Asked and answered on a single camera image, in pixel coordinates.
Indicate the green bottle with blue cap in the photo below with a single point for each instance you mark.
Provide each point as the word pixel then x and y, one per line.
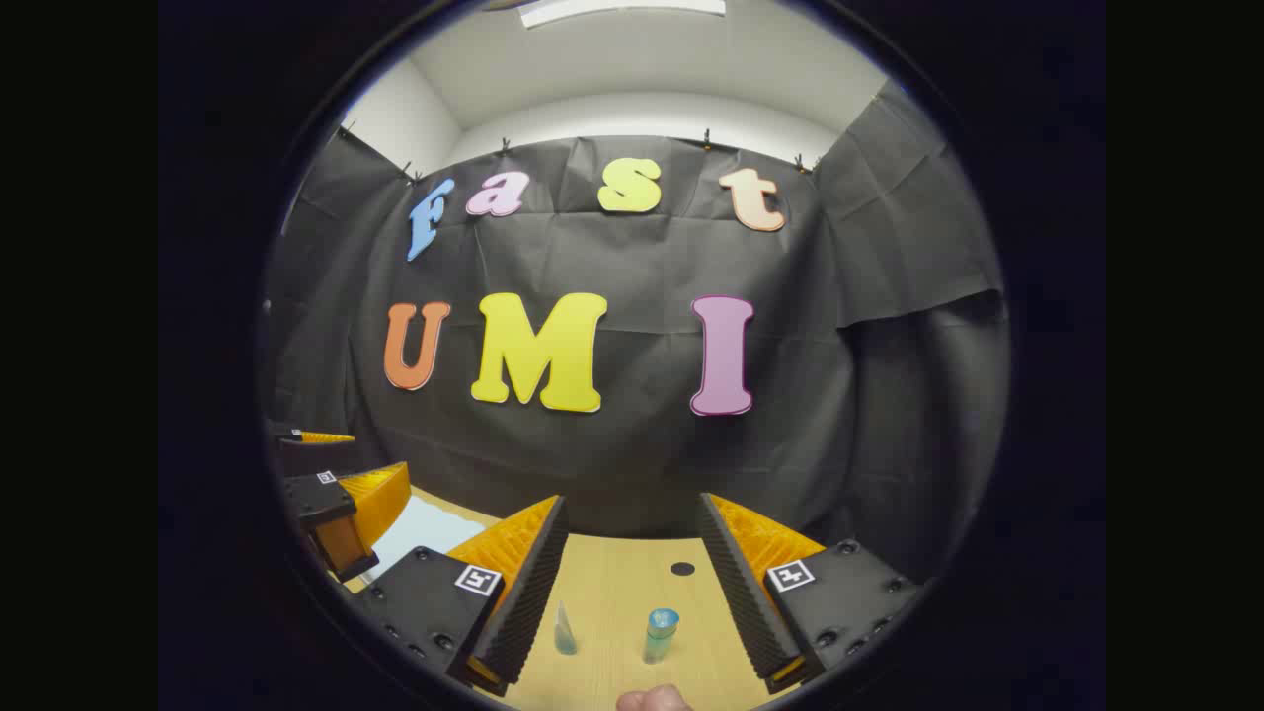
pixel 659 637

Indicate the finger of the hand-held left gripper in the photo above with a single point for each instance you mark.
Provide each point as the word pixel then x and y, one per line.
pixel 318 502
pixel 321 436

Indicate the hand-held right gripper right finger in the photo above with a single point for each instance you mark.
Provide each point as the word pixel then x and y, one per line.
pixel 741 592

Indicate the black backdrop cloth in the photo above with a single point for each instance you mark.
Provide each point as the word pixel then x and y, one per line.
pixel 632 464

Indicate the light blue suitcase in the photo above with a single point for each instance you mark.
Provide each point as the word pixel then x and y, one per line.
pixel 415 528

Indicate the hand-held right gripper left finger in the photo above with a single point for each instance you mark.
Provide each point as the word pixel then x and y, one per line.
pixel 533 592

